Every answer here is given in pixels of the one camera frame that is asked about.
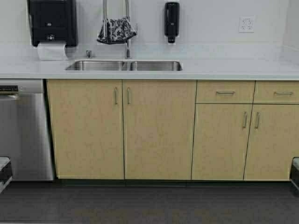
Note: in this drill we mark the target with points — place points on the wooden drawer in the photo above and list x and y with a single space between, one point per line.
276 92
223 92

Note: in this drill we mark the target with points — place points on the black paper towel dispenser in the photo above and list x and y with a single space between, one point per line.
53 21

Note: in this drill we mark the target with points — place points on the stainless steel double sink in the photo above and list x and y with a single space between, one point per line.
125 66

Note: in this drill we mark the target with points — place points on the lower cabinet door left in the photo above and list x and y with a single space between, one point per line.
220 141

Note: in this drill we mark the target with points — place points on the black wall soap dispenser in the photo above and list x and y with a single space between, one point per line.
171 20

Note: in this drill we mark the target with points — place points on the right wooden drawer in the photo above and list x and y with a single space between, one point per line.
276 92

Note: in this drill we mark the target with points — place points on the left wooden drawer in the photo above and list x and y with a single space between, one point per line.
223 92

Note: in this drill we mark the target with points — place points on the small chrome sink fitting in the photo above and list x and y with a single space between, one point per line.
88 53

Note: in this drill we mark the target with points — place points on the stainless steel dishwasher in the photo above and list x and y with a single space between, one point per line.
24 129

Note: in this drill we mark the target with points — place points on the sink cabinet door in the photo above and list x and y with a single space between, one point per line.
158 129
86 123

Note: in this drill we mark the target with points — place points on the lower cabinet door right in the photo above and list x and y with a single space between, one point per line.
273 142

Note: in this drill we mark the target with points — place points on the white wall power outlet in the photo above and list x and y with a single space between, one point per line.
246 24

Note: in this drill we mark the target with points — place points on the right sink cabinet door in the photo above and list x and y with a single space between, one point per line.
158 129

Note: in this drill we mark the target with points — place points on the left sink cabinet door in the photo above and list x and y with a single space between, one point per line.
86 123

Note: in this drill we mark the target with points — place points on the chrome kitchen faucet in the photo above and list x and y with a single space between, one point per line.
105 17

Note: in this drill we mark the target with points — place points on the black white floral cloth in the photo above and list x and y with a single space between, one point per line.
116 31

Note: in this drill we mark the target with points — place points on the robot base right corner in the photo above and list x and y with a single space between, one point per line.
294 173

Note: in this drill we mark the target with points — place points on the white paper towel sheet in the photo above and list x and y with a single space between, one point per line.
52 51

